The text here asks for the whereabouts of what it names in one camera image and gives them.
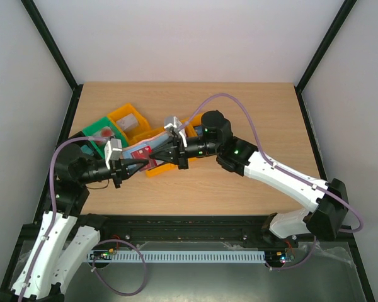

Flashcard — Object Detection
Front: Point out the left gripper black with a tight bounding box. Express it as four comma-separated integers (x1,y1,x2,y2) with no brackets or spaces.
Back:
79,152,150,189

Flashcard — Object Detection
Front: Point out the red VIP credit card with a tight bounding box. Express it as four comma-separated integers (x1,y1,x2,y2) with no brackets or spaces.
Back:
130,145,158,171

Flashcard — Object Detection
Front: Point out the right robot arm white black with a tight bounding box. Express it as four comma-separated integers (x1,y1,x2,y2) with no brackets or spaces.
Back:
150,110,348,247

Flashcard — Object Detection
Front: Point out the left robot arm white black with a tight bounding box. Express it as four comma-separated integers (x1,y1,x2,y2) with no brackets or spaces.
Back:
0,138,148,301

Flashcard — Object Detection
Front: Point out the blue card stack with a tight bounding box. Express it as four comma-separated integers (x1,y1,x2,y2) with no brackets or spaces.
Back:
193,126,203,136

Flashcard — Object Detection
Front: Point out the red white card stack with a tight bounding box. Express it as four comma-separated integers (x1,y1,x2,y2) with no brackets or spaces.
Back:
92,126,115,138

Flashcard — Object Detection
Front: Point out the teal card stack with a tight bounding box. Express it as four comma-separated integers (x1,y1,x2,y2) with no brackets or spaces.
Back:
80,145,95,156

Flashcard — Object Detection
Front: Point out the yellow bin single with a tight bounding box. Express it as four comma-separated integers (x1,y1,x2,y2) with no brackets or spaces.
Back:
107,103,151,145

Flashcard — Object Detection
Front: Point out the green bin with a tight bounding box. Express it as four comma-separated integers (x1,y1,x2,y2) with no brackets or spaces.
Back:
83,117,129,158

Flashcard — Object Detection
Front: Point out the black bin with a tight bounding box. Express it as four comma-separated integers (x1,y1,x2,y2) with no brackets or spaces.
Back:
69,131,101,159

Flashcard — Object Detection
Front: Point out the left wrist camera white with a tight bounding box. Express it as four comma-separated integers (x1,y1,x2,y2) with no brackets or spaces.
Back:
104,138,123,170

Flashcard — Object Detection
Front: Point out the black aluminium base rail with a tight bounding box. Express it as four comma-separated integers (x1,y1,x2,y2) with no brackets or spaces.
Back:
100,215,285,249

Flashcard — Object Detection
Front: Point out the light blue cable duct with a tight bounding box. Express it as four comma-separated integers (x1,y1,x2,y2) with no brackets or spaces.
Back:
85,250,265,264

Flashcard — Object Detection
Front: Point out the left black frame post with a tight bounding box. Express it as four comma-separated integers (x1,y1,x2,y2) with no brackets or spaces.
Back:
20,0,80,92

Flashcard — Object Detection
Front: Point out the black frame post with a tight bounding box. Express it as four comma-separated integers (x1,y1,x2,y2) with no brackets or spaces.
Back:
295,0,358,92
20,0,80,92

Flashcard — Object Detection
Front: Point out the right black frame post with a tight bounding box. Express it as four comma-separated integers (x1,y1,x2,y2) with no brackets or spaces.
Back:
295,0,358,92

